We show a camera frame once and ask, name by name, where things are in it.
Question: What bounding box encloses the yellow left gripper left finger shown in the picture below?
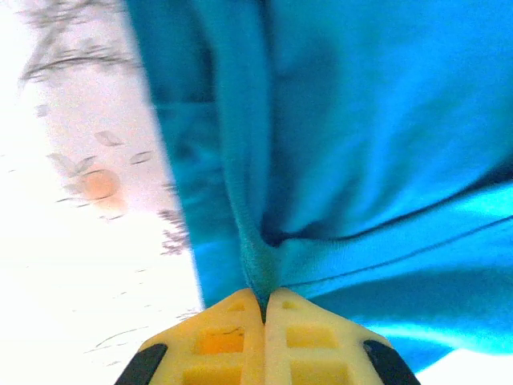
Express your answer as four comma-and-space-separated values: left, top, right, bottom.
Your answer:
114, 289, 266, 385

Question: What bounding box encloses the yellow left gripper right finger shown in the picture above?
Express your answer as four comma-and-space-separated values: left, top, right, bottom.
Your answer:
264, 287, 422, 385

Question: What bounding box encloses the blue t-shirt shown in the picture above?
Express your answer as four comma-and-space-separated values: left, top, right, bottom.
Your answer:
123, 0, 513, 374

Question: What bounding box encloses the floral table cover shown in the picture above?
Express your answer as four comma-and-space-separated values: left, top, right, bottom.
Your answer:
0, 0, 513, 385

